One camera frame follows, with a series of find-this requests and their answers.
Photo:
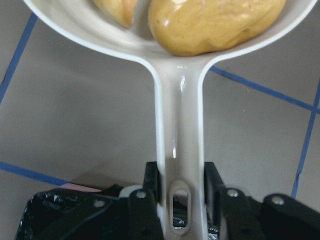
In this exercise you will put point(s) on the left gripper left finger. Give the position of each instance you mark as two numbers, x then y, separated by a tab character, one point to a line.
143	220

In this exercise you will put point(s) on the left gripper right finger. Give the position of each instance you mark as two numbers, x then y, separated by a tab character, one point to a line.
230	212

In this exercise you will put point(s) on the beige dustpan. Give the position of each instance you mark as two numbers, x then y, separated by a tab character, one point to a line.
178	92

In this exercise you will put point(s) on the bin with black bag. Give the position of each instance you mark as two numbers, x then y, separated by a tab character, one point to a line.
67	214

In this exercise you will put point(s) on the brown potato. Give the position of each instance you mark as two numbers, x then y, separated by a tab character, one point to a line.
193	27

